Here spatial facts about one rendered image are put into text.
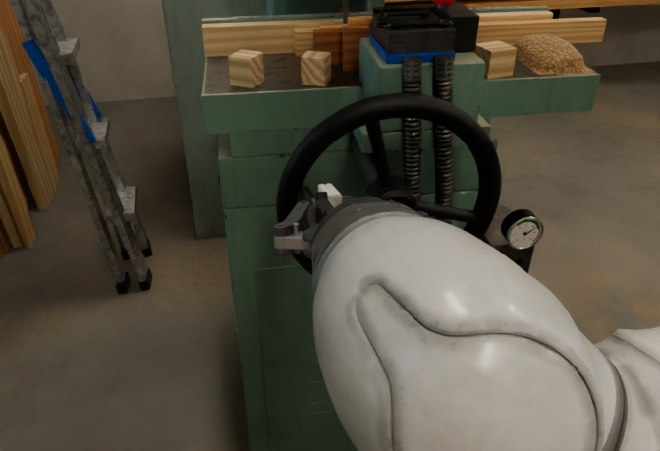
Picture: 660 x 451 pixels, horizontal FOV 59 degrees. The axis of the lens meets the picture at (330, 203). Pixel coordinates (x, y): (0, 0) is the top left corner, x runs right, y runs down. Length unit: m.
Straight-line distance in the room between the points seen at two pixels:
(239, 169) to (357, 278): 0.65
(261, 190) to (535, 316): 0.72
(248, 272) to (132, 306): 0.94
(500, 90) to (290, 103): 0.32
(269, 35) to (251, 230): 0.32
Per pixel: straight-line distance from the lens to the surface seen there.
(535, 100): 0.96
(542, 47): 0.99
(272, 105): 0.85
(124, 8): 3.31
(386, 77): 0.75
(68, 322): 1.91
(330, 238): 0.34
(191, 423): 1.55
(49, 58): 1.63
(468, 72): 0.79
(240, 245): 0.96
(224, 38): 1.00
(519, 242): 1.00
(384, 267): 0.24
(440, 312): 0.21
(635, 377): 0.33
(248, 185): 0.90
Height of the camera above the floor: 1.19
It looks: 32 degrees down
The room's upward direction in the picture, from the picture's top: straight up
